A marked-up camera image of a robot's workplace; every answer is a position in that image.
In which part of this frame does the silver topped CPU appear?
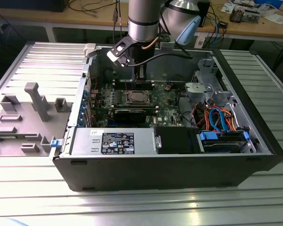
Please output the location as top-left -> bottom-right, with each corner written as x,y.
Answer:
131,93 -> 148,103

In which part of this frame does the CPU socket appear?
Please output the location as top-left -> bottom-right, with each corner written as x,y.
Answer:
124,90 -> 154,106

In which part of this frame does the black plastic bay cover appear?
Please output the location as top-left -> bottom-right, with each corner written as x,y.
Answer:
155,127 -> 201,155

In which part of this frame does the pale grey plastic block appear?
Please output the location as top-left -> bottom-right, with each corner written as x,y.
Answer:
83,43 -> 97,57

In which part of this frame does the green motherboard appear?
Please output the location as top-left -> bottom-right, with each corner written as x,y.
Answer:
88,80 -> 193,129

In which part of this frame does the white paper tag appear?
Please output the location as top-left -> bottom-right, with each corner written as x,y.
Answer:
194,35 -> 205,49

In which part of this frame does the grey metal drive cage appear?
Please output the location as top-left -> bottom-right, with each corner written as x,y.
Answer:
184,57 -> 235,105

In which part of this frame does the black upright box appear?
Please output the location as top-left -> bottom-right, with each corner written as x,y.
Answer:
199,0 -> 211,28

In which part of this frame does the silver power supply unit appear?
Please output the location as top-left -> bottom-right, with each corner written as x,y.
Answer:
69,128 -> 158,156

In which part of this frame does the white paper sheet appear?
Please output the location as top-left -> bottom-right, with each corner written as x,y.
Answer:
264,13 -> 283,24
221,2 -> 236,14

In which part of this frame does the small brown electronic part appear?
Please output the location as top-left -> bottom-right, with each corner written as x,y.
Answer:
230,6 -> 245,24

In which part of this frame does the black open PC case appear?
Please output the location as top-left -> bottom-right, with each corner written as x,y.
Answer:
52,43 -> 283,193

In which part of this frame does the wooden workbench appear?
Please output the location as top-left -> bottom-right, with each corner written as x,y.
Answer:
0,0 -> 283,43

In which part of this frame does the large black box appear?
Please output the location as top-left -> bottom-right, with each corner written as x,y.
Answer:
0,0 -> 67,13

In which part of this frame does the blue plastic case latch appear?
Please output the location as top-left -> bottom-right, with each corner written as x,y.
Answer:
50,138 -> 63,148

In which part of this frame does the grey electronic module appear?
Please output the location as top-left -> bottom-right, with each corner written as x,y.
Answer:
244,8 -> 260,24

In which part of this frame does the hard disk in blue carrier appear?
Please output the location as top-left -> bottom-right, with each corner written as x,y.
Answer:
197,130 -> 250,154

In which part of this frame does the grey plastic parts rack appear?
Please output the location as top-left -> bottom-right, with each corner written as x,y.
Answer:
0,82 -> 73,158

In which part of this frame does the blue flat box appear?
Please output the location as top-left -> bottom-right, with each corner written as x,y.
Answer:
254,0 -> 283,8

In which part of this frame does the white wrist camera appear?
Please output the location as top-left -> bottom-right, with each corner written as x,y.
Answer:
106,37 -> 133,68

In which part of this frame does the pale grey wrist camera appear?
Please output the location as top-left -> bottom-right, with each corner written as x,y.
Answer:
159,34 -> 176,50

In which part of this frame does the blue data wire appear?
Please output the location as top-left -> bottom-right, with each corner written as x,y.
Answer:
208,108 -> 222,131
217,107 -> 229,133

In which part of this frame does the orange wire bundle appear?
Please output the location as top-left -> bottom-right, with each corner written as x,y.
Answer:
220,107 -> 238,131

